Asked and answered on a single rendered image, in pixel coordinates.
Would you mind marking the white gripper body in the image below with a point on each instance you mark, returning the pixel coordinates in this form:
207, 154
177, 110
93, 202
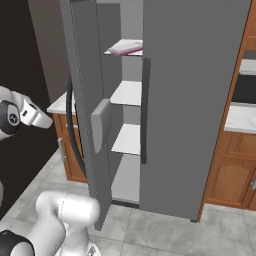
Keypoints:
43, 119

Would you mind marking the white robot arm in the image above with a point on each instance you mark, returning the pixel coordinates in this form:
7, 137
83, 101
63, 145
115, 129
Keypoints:
68, 208

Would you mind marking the narrow wooden cupboard door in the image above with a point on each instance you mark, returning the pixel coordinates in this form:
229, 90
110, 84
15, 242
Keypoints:
71, 160

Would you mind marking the grey freezer door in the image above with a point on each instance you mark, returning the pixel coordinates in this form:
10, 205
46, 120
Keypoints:
85, 83

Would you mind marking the grey door bin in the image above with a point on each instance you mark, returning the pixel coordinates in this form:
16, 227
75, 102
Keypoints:
100, 126

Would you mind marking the grey fridge door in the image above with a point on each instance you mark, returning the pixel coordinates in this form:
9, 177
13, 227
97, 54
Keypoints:
190, 106

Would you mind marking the arched wooden cupboard door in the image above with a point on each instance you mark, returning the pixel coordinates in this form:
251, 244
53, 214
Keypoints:
230, 180

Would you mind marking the grey fridge cabinet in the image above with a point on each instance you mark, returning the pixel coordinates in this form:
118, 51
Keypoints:
131, 70

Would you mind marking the white and pink flat box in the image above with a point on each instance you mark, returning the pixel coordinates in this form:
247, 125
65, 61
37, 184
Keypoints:
126, 47

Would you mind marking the wooden drawer front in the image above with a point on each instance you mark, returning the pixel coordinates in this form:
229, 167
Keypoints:
241, 144

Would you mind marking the pale grey wall shelf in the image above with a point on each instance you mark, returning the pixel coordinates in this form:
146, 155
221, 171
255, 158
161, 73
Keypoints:
248, 66

